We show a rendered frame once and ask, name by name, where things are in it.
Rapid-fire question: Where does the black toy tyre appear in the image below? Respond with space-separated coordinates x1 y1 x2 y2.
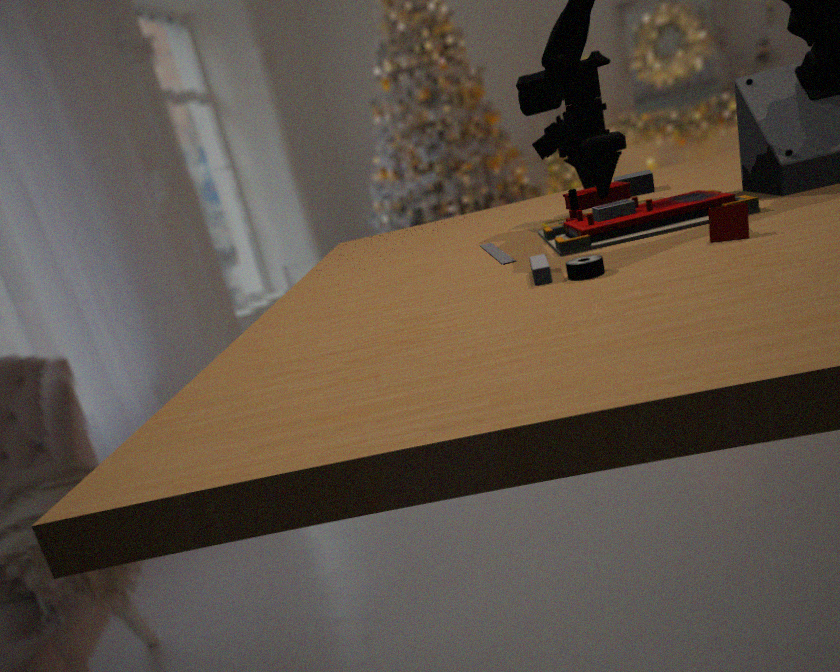
566 255 605 281

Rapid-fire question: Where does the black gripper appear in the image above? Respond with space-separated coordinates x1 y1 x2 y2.
558 97 627 199

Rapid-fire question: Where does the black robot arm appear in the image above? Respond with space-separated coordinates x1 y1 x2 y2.
516 0 840 160

